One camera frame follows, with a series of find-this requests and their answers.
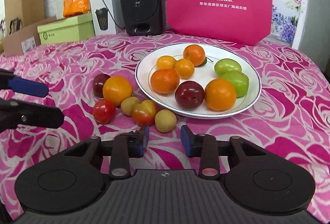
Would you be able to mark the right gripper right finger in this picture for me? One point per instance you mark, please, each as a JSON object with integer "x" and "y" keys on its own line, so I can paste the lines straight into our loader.
{"x": 193, "y": 143}

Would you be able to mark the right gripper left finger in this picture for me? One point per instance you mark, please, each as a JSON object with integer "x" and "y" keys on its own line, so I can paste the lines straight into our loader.
{"x": 135, "y": 143}

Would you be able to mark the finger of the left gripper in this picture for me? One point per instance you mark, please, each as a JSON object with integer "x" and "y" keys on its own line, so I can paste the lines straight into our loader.
{"x": 10, "y": 81}
{"x": 15, "y": 112}

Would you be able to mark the small red tomato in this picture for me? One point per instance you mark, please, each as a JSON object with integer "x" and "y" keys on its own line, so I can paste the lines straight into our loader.
{"x": 104, "y": 111}

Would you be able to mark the dark red plum front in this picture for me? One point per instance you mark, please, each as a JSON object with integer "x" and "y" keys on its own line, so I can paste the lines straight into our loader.
{"x": 189, "y": 95}

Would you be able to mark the dark red plum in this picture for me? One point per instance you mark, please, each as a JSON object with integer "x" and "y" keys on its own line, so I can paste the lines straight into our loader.
{"x": 189, "y": 95}
{"x": 98, "y": 84}

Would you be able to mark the dark orange tangerine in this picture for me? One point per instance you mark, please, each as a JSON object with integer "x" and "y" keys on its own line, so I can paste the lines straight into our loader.
{"x": 165, "y": 81}

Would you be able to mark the large green tomato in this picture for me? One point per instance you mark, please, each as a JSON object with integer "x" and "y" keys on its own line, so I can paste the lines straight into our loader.
{"x": 239, "y": 80}

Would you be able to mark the small yellow orange tangerine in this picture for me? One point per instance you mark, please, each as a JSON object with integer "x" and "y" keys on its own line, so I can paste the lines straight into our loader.
{"x": 166, "y": 63}

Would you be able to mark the yellow red small fruit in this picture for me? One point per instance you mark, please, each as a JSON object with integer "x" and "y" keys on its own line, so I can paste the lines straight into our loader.
{"x": 144, "y": 112}

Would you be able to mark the pale yellow small fruit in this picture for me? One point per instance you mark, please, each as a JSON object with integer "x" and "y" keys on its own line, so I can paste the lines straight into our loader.
{"x": 165, "y": 121}

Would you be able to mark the yellow green small fruit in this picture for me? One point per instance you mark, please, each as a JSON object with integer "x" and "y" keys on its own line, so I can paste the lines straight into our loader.
{"x": 128, "y": 104}

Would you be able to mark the white ceramic plate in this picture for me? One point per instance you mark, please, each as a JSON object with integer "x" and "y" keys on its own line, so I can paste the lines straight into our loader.
{"x": 147, "y": 66}

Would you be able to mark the orange on plate right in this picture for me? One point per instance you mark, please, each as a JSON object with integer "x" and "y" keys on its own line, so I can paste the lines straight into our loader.
{"x": 220, "y": 94}

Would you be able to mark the large orange on cloth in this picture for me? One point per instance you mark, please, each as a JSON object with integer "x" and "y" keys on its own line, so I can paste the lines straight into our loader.
{"x": 116, "y": 89}

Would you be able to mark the dark red plum back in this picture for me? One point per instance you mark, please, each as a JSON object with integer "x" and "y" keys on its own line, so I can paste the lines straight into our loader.
{"x": 98, "y": 84}

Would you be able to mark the cardboard box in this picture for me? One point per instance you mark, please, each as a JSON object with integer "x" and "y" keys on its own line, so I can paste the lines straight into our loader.
{"x": 23, "y": 17}

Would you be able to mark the green shoe box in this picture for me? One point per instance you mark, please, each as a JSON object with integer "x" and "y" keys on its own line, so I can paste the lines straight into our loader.
{"x": 73, "y": 29}

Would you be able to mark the orange tangerine with leaf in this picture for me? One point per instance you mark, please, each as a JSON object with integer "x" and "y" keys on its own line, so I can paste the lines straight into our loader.
{"x": 196, "y": 55}

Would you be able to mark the pink rose tablecloth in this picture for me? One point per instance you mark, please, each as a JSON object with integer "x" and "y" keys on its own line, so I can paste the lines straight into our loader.
{"x": 290, "y": 118}

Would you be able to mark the white cup box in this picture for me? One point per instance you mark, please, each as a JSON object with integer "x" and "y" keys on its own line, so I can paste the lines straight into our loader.
{"x": 107, "y": 17}

